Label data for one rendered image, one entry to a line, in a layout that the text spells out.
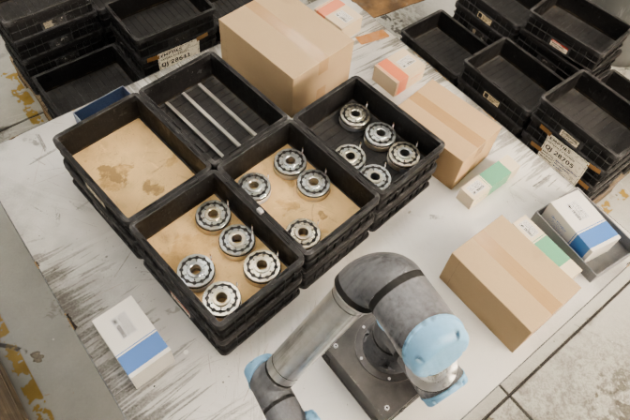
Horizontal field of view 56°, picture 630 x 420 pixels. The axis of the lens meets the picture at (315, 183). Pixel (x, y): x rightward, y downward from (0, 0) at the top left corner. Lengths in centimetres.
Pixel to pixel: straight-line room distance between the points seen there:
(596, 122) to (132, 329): 206
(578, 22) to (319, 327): 244
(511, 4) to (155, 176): 223
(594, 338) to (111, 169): 205
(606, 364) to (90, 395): 206
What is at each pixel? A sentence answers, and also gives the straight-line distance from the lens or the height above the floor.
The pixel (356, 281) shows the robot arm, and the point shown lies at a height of 138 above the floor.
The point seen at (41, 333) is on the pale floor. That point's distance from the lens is 267.
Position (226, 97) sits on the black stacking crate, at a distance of 208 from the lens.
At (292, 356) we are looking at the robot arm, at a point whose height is 118.
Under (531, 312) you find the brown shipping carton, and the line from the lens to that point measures 176.
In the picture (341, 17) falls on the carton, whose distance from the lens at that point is 250.
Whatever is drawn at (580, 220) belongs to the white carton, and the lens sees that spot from 207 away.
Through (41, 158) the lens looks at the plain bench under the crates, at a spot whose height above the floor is 70.
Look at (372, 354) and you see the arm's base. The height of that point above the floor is 85.
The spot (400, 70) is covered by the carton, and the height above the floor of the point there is 77.
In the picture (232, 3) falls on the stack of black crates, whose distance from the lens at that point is 318.
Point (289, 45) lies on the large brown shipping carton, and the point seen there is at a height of 90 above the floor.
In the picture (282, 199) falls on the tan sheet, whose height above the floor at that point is 83.
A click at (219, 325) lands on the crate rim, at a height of 93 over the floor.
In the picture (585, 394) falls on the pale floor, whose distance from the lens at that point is 274.
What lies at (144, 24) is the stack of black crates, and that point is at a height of 49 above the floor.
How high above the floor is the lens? 235
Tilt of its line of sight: 55 degrees down
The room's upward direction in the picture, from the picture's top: 7 degrees clockwise
